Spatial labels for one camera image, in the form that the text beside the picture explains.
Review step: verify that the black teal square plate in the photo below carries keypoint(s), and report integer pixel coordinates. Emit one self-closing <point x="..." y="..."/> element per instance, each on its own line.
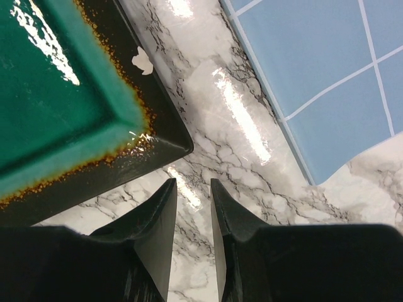
<point x="82" y="109"/>

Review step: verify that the blue grid placemat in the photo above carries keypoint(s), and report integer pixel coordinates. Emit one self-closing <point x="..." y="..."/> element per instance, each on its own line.
<point x="332" y="71"/>

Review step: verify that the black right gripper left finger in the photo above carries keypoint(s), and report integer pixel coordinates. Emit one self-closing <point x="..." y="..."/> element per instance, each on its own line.
<point x="128" y="259"/>

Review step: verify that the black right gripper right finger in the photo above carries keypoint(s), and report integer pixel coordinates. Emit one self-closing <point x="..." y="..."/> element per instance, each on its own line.
<point x="256" y="261"/>

